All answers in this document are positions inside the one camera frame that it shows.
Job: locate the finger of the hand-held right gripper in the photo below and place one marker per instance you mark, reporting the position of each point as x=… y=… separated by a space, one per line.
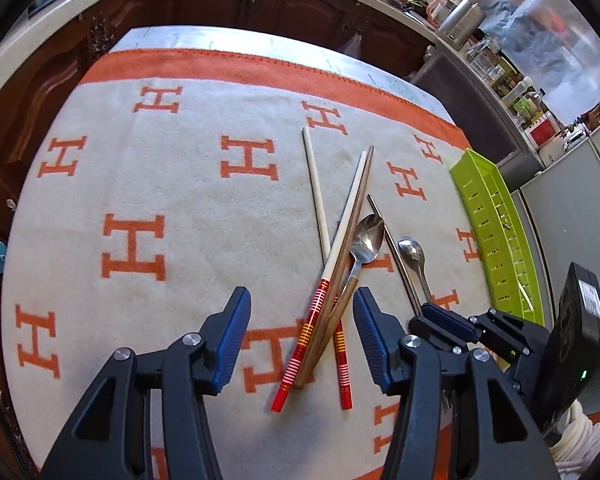
x=447 y=322
x=515 y=335

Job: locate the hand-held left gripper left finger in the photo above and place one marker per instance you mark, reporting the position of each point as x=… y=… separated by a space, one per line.
x=230 y=345

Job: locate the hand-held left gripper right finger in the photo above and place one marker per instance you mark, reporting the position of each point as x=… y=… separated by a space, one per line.
x=372 y=345

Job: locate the plain brown wooden chopstick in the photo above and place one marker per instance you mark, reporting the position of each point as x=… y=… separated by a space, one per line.
x=316 y=350

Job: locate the white chopstick with red end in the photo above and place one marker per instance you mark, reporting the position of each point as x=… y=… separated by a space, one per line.
x=316 y=185
x=300 y=350

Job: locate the steel chopstick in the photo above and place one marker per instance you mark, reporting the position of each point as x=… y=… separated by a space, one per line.
x=392 y=250

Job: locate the green plastic basket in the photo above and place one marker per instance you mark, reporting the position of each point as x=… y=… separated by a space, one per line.
x=485 y=210

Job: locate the grey refrigerator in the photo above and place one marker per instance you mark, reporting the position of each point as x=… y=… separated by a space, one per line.
x=570 y=195

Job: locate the orange and white printed blanket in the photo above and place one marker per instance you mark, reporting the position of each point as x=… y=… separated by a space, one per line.
x=180 y=185

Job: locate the grey metal appliance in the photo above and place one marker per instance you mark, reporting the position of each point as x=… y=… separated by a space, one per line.
x=470 y=110

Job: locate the row of jars and bottles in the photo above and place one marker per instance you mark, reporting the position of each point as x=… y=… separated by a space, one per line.
x=520 y=90

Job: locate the steel kettle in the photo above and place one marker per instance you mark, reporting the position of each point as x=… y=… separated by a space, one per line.
x=460 y=20

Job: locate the pink plastic jug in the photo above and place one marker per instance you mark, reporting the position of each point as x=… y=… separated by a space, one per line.
x=439 y=10

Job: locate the dark wooden kitchen cabinets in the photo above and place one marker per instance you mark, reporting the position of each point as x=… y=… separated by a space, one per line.
x=205 y=0

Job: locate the white kitchen countertop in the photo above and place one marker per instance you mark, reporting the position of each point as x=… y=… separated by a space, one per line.
x=55 y=15

